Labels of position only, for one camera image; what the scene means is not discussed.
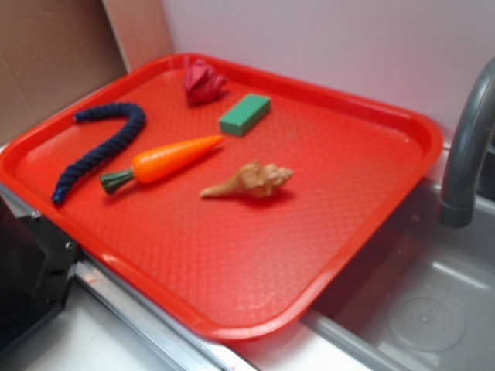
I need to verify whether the crumpled red paper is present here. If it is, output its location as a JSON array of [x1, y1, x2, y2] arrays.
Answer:
[[183, 59, 227, 104]]

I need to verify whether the brown conch seashell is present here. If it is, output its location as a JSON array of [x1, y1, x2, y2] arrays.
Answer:
[[200, 162, 295, 199]]

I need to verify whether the red plastic tray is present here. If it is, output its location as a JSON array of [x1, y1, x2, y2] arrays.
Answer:
[[1, 54, 443, 342]]

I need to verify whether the green rectangular block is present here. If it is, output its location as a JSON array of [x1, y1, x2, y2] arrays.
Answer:
[[219, 94, 271, 137]]

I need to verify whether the orange toy carrot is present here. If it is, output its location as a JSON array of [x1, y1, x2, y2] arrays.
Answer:
[[100, 135, 224, 194]]

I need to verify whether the grey toy sink basin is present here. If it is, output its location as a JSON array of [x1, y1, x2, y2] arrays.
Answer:
[[305, 141, 495, 371]]

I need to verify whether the grey sink faucet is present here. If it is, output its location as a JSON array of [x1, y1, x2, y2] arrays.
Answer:
[[437, 60, 494, 228]]

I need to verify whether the brown cardboard panel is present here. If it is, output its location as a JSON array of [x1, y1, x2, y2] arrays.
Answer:
[[1, 1, 174, 144]]

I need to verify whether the dark blue braided rope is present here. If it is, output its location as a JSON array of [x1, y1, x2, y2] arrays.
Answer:
[[51, 101, 148, 206]]

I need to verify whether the silver aluminium rail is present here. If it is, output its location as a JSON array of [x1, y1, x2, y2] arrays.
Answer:
[[0, 181, 248, 371]]

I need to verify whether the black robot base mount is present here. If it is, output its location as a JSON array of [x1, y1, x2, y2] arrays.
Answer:
[[1, 200, 80, 357]]

